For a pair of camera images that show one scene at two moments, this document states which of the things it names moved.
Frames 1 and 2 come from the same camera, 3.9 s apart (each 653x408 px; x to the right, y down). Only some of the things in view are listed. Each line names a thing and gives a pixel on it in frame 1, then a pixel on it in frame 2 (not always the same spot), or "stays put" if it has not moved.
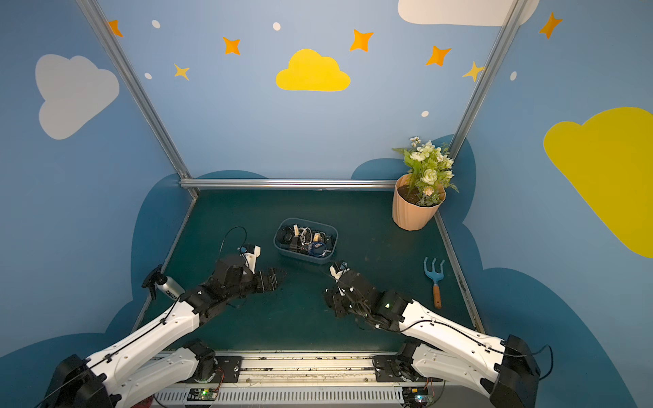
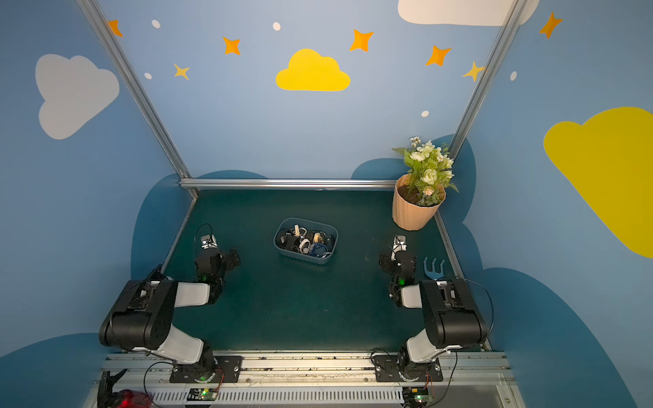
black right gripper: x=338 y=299 → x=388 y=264
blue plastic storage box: x=305 y=240 stays put
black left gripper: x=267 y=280 → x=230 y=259
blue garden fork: x=436 y=277 stays put
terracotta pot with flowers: x=418 y=193 stays put
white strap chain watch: x=305 y=235 → x=302 y=248
